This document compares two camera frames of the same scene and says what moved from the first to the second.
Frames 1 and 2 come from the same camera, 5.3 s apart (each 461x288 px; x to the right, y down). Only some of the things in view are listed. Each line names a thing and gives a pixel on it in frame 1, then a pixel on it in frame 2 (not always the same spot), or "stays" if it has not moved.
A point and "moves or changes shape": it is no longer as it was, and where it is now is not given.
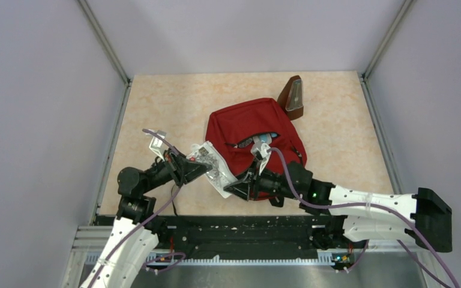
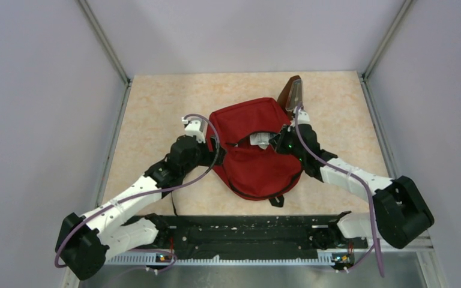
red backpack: x=236 y=129 stays
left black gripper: x=183 y=170 → x=209 y=156
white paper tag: x=221 y=175 moves or changes shape
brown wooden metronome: x=291 y=96 stays
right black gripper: x=245 y=189 → x=277 y=141
